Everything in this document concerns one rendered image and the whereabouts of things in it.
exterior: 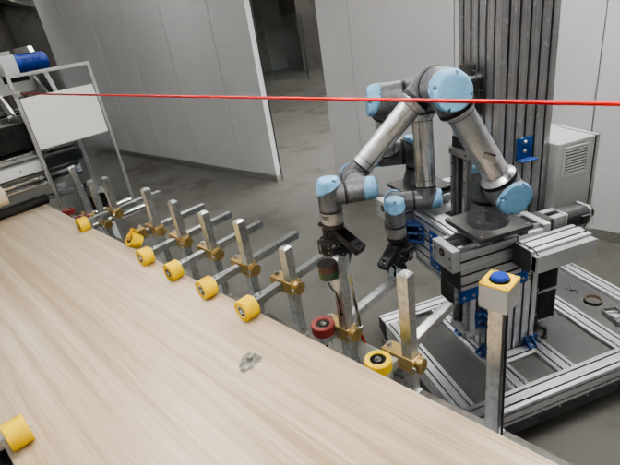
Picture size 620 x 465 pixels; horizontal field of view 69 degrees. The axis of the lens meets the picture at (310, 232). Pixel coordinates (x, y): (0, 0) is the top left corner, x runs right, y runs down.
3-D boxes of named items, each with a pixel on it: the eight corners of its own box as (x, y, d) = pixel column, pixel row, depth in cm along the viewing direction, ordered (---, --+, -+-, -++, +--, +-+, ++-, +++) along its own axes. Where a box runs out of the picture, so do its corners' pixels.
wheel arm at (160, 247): (229, 216, 241) (227, 209, 239) (232, 217, 239) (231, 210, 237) (143, 257, 211) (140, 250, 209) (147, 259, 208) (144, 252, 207)
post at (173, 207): (198, 285, 232) (172, 197, 211) (202, 287, 229) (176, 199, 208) (193, 288, 229) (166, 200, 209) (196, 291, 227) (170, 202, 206)
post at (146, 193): (172, 268, 247) (146, 185, 227) (175, 270, 245) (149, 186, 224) (167, 271, 245) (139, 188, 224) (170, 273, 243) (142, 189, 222)
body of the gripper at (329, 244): (333, 245, 160) (328, 215, 155) (351, 252, 155) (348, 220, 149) (318, 256, 156) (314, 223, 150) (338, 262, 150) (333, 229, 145)
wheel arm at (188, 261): (258, 225, 224) (257, 219, 223) (263, 227, 222) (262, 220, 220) (171, 271, 194) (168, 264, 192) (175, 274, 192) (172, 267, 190)
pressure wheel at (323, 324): (326, 338, 161) (321, 311, 156) (343, 346, 156) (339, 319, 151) (310, 351, 156) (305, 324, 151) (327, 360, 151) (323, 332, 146)
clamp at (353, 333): (333, 323, 164) (331, 312, 162) (363, 337, 155) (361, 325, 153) (322, 332, 160) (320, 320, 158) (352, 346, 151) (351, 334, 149)
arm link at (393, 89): (405, 169, 211) (407, 100, 161) (373, 172, 214) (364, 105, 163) (402, 146, 215) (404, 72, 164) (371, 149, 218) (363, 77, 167)
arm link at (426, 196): (433, 77, 171) (440, 205, 181) (403, 80, 172) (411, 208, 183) (436, 73, 159) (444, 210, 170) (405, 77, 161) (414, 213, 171)
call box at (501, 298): (490, 294, 113) (491, 268, 109) (519, 304, 108) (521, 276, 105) (477, 309, 109) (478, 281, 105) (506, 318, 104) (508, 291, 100)
